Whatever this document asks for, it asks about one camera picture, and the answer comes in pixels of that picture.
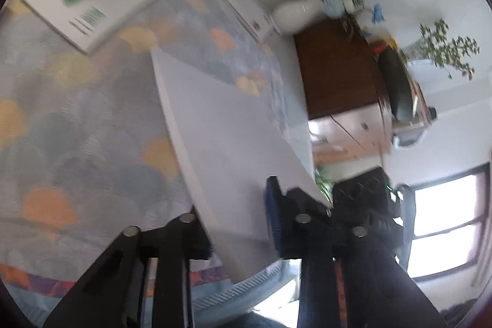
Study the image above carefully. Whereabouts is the plain white book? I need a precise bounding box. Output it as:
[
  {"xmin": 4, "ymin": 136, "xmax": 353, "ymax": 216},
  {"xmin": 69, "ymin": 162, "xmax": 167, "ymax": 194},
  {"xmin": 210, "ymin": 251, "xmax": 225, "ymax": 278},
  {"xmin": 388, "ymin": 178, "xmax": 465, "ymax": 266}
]
[{"xmin": 151, "ymin": 47, "xmax": 331, "ymax": 283}]

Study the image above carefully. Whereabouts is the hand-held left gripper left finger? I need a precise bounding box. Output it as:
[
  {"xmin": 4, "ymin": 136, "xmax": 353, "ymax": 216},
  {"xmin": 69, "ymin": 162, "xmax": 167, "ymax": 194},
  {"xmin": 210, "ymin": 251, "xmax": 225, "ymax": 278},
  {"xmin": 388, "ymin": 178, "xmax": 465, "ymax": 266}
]
[{"xmin": 42, "ymin": 213, "xmax": 214, "ymax": 328}]

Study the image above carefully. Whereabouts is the light wooden drawer unit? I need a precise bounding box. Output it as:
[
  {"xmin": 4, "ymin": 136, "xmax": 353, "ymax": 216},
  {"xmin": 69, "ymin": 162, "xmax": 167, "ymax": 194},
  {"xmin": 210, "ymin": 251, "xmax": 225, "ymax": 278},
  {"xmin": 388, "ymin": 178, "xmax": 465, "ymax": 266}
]
[{"xmin": 308, "ymin": 109, "xmax": 393, "ymax": 165}]

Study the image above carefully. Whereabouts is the window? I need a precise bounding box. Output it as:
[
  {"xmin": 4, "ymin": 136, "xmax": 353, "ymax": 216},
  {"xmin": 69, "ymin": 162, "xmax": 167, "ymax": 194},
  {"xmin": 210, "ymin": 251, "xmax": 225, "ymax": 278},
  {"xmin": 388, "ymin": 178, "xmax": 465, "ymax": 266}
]
[{"xmin": 400, "ymin": 164, "xmax": 492, "ymax": 284}]

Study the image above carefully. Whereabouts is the yellow red desk item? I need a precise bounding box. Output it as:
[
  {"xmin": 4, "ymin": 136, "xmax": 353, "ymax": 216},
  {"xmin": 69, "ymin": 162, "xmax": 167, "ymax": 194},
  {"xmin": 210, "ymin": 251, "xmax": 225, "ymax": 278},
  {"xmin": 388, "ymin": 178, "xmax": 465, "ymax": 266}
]
[{"xmin": 375, "ymin": 36, "xmax": 398, "ymax": 54}]

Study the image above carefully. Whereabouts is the dark green chair back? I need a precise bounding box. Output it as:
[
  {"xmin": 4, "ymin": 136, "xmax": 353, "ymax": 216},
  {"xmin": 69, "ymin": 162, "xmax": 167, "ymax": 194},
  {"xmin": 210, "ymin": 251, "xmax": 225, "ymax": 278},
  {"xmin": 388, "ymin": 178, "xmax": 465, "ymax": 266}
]
[{"xmin": 379, "ymin": 47, "xmax": 415, "ymax": 122}]

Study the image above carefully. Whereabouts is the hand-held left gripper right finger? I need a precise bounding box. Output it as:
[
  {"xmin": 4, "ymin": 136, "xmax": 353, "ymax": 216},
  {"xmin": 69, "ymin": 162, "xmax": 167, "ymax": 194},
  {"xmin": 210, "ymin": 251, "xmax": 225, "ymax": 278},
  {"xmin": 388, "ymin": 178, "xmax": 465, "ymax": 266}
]
[{"xmin": 265, "ymin": 176, "xmax": 448, "ymax": 328}]

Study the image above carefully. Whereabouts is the white book green code print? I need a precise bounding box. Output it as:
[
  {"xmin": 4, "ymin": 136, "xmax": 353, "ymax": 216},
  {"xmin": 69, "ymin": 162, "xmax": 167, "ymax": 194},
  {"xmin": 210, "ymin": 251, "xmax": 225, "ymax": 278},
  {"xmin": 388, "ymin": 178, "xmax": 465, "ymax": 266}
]
[{"xmin": 18, "ymin": 0, "xmax": 189, "ymax": 57}]

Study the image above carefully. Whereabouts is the small potted green plant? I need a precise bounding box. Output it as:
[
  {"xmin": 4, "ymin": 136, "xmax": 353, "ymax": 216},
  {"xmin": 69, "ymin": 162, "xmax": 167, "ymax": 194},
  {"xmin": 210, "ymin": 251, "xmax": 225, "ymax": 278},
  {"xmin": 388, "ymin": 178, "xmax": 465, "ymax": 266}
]
[{"xmin": 314, "ymin": 166, "xmax": 335, "ymax": 203}]

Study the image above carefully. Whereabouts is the printed blanket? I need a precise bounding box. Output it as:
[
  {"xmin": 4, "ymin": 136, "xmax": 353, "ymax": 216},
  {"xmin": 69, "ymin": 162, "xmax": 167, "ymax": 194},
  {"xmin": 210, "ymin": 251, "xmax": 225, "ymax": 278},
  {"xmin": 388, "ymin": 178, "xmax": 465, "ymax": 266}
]
[{"xmin": 0, "ymin": 0, "xmax": 308, "ymax": 313}]

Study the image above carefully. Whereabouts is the brown wooden desk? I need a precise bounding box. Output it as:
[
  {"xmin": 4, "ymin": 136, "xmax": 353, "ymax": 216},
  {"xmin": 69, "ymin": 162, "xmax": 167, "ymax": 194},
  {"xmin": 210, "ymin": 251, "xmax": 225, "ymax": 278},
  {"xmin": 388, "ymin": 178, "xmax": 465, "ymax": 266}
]
[{"xmin": 294, "ymin": 18, "xmax": 393, "ymax": 121}]

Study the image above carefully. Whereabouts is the white ribbed vase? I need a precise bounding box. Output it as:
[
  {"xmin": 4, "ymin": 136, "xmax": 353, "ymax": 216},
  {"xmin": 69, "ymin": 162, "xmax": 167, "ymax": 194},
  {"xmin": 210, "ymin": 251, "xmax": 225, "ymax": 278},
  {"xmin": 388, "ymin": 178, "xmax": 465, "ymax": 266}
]
[{"xmin": 271, "ymin": 0, "xmax": 327, "ymax": 36}]

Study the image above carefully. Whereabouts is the leafy branch plant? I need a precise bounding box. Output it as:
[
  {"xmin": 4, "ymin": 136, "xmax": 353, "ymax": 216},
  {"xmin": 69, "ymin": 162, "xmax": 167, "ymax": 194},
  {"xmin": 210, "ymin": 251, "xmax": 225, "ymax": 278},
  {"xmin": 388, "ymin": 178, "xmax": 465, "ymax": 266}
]
[{"xmin": 417, "ymin": 18, "xmax": 481, "ymax": 81}]

